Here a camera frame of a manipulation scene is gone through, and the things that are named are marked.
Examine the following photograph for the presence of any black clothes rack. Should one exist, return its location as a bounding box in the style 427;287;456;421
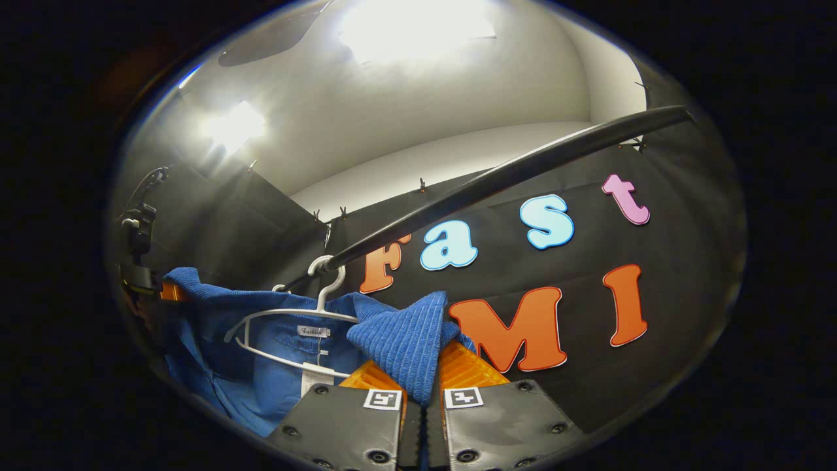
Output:
271;105;694;293

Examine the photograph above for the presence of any black backdrop cloth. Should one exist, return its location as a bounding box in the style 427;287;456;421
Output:
111;105;746;436

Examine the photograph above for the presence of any white paper hang tag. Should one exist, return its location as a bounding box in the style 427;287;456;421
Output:
299;362;335;398

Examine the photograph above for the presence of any white clothes hanger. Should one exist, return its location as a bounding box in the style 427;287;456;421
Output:
224;255;360;380

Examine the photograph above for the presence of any blue corduroy jacket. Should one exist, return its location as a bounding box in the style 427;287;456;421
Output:
160;267;478;439

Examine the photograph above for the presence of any large ceiling light panel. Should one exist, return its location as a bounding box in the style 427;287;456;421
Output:
340;0;498;66

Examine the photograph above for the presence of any small ceiling light panel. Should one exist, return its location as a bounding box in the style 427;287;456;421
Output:
206;101;265;154

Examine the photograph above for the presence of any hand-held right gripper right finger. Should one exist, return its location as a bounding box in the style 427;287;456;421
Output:
425;340;586;471

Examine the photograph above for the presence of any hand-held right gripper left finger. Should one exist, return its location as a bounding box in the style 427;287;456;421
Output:
265;360;407;471

